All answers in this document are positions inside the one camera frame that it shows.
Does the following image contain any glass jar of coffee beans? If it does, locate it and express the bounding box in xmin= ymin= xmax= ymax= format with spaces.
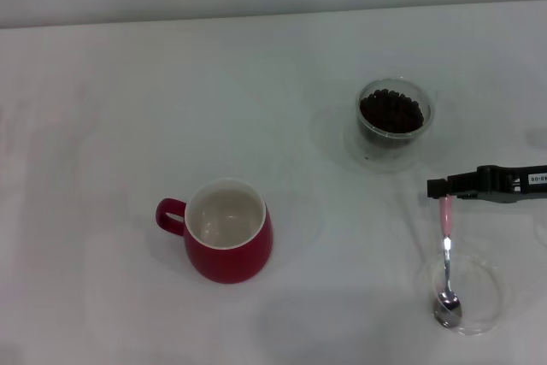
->
xmin=356 ymin=77 xmax=436 ymax=150

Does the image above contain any red ceramic mug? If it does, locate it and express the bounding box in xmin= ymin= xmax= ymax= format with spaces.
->
xmin=155 ymin=177 xmax=275 ymax=286

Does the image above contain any clear shallow glass dish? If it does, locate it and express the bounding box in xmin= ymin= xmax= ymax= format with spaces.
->
xmin=415 ymin=251 xmax=506 ymax=338

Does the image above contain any clear glass saucer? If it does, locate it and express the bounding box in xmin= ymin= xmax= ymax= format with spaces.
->
xmin=344 ymin=119 xmax=428 ymax=174

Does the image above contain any pink handled metal spoon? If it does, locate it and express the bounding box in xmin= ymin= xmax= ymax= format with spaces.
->
xmin=432 ymin=195 xmax=464 ymax=329

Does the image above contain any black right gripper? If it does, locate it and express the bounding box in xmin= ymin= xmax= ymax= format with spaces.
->
xmin=426 ymin=164 xmax=547 ymax=204

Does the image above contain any coffee beans pile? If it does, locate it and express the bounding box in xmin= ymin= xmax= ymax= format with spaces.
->
xmin=359 ymin=88 xmax=426 ymax=133

